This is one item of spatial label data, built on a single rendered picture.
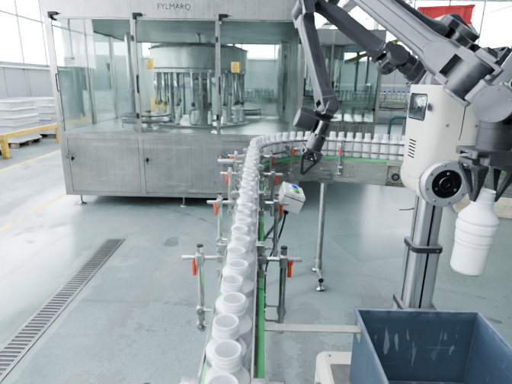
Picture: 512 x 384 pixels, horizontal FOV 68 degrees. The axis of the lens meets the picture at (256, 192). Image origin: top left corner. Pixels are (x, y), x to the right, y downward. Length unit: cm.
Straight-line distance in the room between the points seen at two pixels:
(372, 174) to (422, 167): 141
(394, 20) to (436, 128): 55
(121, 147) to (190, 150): 81
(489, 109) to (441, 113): 62
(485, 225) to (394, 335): 42
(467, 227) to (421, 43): 35
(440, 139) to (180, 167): 359
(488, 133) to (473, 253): 22
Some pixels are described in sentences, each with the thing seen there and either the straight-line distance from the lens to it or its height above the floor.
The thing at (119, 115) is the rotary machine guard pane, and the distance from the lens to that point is 469.
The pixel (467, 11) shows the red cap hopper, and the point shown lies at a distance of 788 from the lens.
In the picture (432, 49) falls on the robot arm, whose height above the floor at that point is 156.
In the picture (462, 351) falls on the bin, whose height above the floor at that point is 83.
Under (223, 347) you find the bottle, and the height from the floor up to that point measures 116.
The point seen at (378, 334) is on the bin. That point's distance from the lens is 108.
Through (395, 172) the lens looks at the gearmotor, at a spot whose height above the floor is 95.
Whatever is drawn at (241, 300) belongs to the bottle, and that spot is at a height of 115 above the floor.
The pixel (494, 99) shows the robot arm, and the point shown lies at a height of 148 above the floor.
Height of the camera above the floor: 149
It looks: 16 degrees down
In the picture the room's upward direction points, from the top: 1 degrees clockwise
